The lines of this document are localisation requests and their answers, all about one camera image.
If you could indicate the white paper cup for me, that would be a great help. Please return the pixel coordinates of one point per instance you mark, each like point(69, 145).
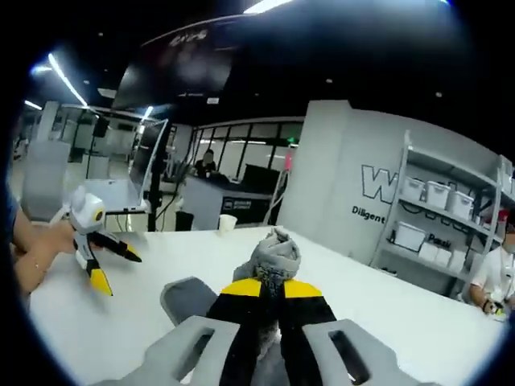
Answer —
point(226, 224)

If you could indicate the grey reception counter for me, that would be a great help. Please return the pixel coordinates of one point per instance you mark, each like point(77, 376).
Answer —
point(201, 201)

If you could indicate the black stand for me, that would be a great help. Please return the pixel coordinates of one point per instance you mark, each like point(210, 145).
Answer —
point(156, 193)

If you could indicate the large white storage bin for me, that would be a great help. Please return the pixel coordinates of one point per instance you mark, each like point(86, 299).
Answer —
point(408, 237)

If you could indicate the white box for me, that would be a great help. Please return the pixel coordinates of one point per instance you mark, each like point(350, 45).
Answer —
point(427, 252)
point(443, 256)
point(458, 261)

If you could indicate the grey towel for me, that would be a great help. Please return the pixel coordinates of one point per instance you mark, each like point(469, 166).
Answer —
point(277, 249)

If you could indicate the black loudspeaker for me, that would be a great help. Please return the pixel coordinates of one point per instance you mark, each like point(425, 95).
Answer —
point(100, 126)

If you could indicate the pink tag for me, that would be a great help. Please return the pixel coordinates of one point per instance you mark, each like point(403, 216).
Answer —
point(289, 161)

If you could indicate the grey shelf unit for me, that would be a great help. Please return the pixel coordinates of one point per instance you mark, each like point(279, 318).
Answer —
point(403, 173)

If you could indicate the black monitor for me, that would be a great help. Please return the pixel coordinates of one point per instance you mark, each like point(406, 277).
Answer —
point(261, 177)

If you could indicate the person's left hand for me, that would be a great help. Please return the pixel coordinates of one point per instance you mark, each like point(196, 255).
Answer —
point(58, 245)

